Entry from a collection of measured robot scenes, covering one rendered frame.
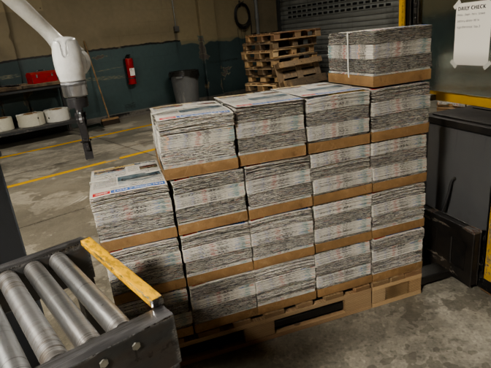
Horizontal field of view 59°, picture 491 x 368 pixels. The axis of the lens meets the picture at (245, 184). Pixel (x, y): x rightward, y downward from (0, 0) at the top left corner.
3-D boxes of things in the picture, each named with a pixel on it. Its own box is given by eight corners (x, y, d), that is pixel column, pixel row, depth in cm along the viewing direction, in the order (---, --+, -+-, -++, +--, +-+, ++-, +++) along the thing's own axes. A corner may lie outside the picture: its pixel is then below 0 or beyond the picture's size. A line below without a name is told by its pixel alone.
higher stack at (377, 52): (332, 271, 246) (324, 33, 204) (378, 259, 254) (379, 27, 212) (371, 309, 211) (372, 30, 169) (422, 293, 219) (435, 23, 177)
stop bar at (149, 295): (92, 242, 125) (90, 236, 124) (166, 303, 92) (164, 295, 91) (81, 246, 123) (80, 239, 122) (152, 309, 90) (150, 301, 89)
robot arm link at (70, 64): (86, 80, 154) (90, 77, 166) (77, 34, 149) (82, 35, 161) (55, 84, 152) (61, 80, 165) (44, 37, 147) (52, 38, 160)
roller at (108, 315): (58, 270, 123) (69, 255, 124) (128, 351, 88) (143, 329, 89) (43, 262, 120) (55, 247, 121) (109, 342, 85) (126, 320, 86)
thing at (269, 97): (213, 99, 195) (213, 96, 195) (272, 91, 202) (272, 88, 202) (234, 109, 162) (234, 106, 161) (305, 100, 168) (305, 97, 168)
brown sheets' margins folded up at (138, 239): (120, 304, 210) (99, 207, 193) (332, 249, 241) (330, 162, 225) (125, 354, 175) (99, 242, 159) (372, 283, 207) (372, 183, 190)
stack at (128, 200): (124, 328, 215) (89, 169, 188) (333, 271, 246) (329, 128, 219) (130, 383, 180) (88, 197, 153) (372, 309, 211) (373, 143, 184)
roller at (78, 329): (21, 261, 116) (23, 279, 117) (81, 345, 81) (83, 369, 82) (41, 257, 119) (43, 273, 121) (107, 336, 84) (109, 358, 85)
